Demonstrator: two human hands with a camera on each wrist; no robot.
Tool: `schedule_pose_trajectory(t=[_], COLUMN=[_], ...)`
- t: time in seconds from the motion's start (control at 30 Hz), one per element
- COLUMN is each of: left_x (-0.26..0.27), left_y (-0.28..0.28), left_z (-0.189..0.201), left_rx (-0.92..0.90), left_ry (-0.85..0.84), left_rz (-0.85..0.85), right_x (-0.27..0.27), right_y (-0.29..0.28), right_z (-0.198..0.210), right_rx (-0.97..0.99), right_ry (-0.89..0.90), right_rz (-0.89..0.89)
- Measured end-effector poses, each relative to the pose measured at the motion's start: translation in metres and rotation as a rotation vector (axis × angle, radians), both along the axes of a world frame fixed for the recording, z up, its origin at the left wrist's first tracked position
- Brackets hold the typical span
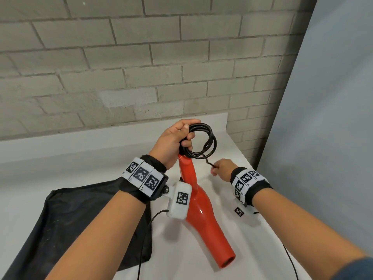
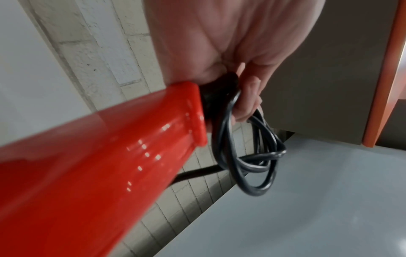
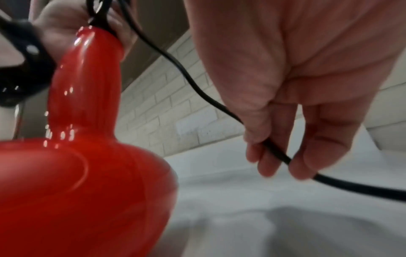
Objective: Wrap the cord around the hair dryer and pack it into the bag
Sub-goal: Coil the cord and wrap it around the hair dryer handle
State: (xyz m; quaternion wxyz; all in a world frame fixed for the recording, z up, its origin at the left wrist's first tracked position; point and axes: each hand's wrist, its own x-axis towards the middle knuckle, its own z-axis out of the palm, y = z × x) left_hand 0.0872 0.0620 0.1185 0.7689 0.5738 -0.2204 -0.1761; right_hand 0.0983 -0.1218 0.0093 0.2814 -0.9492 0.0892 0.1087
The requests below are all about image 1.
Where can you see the black fabric drawstring bag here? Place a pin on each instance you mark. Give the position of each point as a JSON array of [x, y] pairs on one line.
[[64, 230]]

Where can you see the person's left forearm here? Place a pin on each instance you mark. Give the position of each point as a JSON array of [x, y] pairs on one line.
[[99, 239]]

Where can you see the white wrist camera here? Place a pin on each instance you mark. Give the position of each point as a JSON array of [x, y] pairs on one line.
[[180, 201], [239, 212]]

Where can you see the red hair dryer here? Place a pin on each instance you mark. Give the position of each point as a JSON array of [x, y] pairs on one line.
[[204, 218]]

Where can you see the wristband with marker tiles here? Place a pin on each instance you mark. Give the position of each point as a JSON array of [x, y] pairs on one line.
[[142, 174], [250, 182]]

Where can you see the right wristband with marker tiles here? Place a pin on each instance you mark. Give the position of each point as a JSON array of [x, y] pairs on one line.
[[250, 182]]

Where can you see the person's right hand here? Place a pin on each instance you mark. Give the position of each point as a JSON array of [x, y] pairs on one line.
[[225, 170]]

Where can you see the left wristband with marker tiles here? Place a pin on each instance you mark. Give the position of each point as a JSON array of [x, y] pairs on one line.
[[142, 174]]

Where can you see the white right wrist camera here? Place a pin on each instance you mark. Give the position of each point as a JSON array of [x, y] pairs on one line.
[[239, 212]]

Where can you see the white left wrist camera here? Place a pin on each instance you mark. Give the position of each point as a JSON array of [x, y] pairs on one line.
[[180, 201]]

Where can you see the person's right forearm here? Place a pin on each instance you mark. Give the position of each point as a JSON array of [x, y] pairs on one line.
[[306, 236]]

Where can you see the person's blue shirt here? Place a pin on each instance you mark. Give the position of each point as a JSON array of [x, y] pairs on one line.
[[355, 269]]

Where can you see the person's left hand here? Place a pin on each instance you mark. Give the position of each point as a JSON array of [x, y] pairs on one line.
[[169, 145]]

